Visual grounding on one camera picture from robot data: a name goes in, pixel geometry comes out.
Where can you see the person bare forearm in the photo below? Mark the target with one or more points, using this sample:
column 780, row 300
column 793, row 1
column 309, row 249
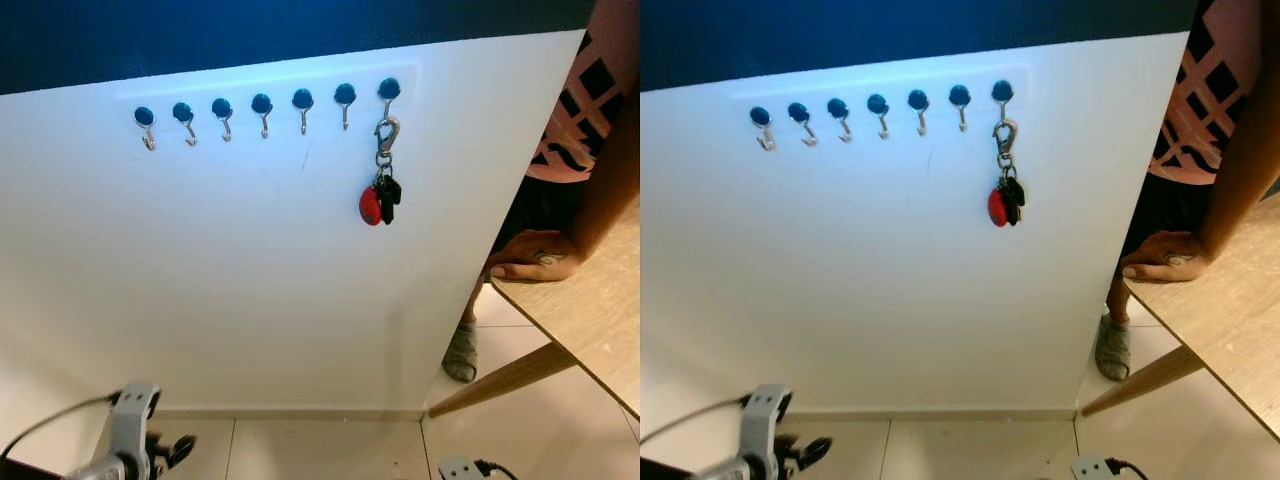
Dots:
column 612, row 180
column 1245, row 160

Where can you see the blue knob metal hook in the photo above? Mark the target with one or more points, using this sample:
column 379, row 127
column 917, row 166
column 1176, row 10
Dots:
column 302, row 98
column 798, row 111
column 959, row 95
column 182, row 111
column 144, row 115
column 389, row 88
column 221, row 107
column 837, row 107
column 1002, row 90
column 918, row 99
column 261, row 103
column 760, row 116
column 344, row 94
column 878, row 103

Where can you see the person bare hand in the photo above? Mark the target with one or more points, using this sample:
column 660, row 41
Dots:
column 1165, row 255
column 535, row 255

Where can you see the dark brown furniture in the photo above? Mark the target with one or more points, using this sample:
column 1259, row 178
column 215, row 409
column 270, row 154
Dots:
column 25, row 472
column 660, row 472

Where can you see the beige baseboard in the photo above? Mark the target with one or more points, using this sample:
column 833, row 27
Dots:
column 930, row 413
column 300, row 413

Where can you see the white partition panel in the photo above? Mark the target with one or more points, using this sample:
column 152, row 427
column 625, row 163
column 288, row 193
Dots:
column 880, row 280
column 250, row 280

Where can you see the light wooden table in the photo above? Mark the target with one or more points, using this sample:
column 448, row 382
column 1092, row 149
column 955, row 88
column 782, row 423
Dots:
column 1220, row 320
column 590, row 310

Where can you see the key bunch with red fob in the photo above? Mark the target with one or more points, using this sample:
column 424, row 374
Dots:
column 370, row 207
column 997, row 208

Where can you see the person bare leg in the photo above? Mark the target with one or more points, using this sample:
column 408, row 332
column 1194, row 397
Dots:
column 1116, row 298
column 474, row 300

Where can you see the black shorts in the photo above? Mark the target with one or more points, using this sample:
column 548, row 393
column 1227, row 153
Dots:
column 1170, row 205
column 545, row 205

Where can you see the pink patterned shirt torso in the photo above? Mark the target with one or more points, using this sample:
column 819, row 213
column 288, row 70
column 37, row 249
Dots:
column 1215, row 110
column 590, row 110

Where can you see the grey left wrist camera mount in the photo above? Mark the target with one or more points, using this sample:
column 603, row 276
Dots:
column 130, row 425
column 763, row 425

